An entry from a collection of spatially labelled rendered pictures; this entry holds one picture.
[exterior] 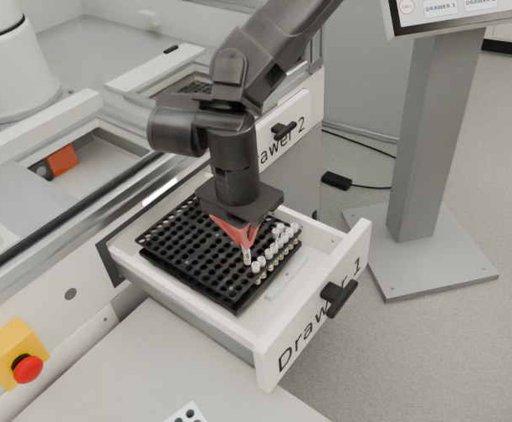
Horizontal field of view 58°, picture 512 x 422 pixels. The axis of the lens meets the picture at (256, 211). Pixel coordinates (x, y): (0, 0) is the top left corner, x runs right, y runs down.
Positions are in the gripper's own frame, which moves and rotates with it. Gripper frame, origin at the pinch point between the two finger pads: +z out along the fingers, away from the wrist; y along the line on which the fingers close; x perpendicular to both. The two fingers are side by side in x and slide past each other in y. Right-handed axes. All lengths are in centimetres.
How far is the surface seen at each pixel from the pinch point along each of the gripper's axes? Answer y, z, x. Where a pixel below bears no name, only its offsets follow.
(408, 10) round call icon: 15, -3, -85
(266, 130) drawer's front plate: 21.2, 6.4, -32.5
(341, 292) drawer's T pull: -13.6, 6.2, -4.3
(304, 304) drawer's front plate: -10.9, 4.8, 1.3
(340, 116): 78, 90, -167
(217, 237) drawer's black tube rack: 9.6, 7.6, -3.3
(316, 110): 23, 14, -55
